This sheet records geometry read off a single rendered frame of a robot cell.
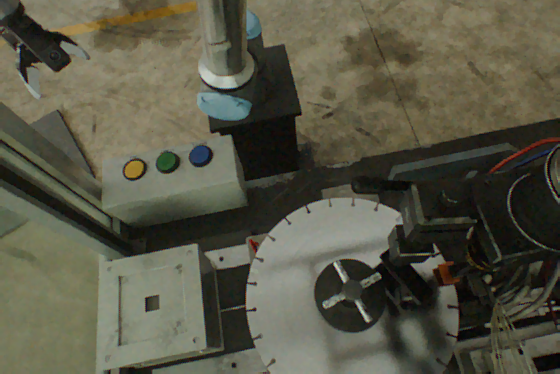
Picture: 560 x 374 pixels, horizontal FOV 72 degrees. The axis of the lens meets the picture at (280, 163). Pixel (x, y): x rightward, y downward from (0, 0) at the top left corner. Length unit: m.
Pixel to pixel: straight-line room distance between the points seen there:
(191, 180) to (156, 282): 0.20
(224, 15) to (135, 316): 0.53
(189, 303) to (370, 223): 0.34
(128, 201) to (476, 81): 1.78
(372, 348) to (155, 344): 0.35
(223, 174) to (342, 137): 1.14
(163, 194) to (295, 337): 0.38
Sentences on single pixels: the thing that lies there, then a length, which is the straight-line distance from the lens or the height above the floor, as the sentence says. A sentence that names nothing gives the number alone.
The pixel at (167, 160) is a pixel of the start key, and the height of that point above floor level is 0.91.
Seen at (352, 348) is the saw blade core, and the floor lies 0.95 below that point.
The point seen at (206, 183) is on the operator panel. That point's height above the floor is 0.90.
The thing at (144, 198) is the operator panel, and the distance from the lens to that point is 0.82.
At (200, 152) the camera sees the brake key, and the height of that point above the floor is 0.91.
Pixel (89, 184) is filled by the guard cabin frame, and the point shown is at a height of 0.93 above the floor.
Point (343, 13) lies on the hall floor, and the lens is 2.38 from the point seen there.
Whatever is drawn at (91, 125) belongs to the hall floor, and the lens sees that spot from 2.21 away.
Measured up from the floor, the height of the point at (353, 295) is 1.00.
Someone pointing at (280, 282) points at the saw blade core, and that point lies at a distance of 0.66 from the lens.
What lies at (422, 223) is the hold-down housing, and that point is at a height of 1.25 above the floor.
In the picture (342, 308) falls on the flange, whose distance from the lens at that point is 0.64.
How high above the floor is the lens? 1.59
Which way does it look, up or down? 63 degrees down
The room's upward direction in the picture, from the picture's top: 10 degrees counter-clockwise
